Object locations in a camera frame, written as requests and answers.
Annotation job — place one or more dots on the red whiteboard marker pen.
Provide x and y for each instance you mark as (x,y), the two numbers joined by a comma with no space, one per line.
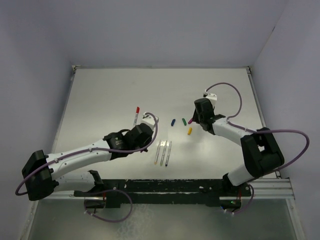
(135,119)

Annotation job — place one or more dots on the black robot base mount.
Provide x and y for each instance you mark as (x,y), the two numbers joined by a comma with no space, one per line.
(112,193)

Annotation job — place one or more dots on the yellow pen cap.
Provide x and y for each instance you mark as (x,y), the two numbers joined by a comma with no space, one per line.
(189,131)

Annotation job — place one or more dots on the yellow whiteboard marker pen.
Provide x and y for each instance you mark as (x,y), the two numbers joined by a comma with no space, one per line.
(157,152)

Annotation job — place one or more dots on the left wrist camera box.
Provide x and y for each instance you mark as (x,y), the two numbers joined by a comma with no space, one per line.
(149,120)

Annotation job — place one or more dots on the blue whiteboard marker pen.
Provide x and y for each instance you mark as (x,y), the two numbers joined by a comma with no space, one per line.
(168,154)

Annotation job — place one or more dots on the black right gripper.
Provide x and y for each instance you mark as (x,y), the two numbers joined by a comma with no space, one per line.
(195,118)

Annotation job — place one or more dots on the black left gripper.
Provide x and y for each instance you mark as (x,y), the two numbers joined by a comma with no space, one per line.
(147,142)

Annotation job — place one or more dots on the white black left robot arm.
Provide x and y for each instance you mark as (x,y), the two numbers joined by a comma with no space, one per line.
(43,173)

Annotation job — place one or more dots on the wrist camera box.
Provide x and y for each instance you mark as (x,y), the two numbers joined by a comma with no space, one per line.
(149,120)
(211,97)

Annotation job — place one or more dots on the green whiteboard marker pen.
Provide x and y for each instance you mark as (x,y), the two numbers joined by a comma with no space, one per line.
(163,152)

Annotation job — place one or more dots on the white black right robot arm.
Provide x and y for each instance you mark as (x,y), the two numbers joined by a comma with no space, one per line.
(260,151)

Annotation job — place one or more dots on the aluminium rail right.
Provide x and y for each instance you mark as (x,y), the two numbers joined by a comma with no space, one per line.
(270,187)

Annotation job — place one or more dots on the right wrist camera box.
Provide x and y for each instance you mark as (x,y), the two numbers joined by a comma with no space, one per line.
(211,97)

